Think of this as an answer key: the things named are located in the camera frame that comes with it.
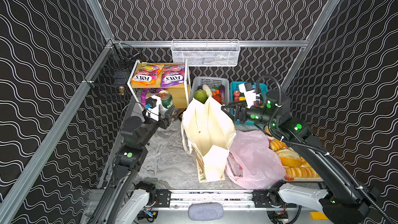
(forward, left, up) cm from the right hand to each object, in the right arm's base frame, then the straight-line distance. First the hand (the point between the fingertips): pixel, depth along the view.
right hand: (224, 106), depth 62 cm
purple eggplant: (+38, -4, -31) cm, 49 cm away
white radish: (+39, +6, -30) cm, 50 cm away
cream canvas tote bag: (+10, +6, -34) cm, 36 cm away
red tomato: (+34, -1, -31) cm, 46 cm away
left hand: (+2, +23, 0) cm, 23 cm away
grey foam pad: (-32, +7, -35) cm, 48 cm away
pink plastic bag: (-10, -18, -36) cm, 41 cm away
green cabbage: (+32, +11, -27) cm, 43 cm away
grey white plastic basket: (+50, +3, -30) cm, 58 cm away
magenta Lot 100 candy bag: (+23, +41, -15) cm, 50 cm away
